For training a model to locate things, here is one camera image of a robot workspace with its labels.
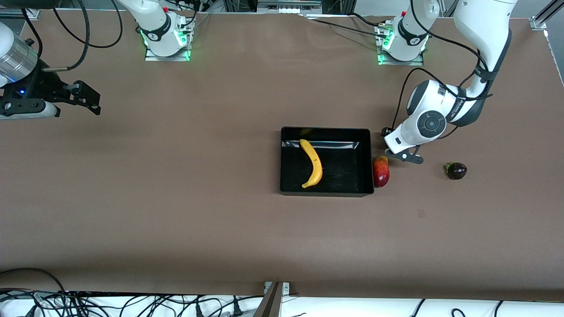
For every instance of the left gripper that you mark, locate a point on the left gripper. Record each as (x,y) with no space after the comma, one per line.
(387,131)

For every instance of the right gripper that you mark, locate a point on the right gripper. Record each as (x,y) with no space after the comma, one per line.
(43,85)

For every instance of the black rectangular plastic tray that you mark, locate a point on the black rectangular plastic tray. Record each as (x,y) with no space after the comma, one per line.
(343,171)

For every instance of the yellow banana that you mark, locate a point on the yellow banana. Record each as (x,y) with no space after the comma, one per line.
(315,163)

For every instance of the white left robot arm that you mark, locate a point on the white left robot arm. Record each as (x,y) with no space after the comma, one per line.
(480,31)

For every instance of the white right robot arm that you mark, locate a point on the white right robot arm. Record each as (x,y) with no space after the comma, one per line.
(158,26)

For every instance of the red yellow mango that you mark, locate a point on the red yellow mango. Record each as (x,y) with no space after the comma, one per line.
(381,174)

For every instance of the dark purple round fruit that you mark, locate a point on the dark purple round fruit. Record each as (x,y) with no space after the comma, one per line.
(457,171)

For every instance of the brown table cover sheet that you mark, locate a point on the brown table cover sheet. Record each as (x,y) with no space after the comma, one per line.
(176,198)

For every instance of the grey power strip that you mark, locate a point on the grey power strip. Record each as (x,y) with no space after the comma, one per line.
(288,6)

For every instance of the grey support pole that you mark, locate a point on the grey support pole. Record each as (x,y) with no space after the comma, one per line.
(269,304)

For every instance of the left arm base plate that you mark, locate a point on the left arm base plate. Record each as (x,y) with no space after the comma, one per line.
(418,61)

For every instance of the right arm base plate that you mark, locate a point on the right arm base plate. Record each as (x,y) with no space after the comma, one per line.
(152,56)

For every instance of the aluminium frame profile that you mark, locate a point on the aluminium frame profile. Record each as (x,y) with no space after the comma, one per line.
(539,22)
(17,13)

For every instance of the silver frame bracket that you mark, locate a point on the silver frame bracket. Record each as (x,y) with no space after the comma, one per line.
(286,287)

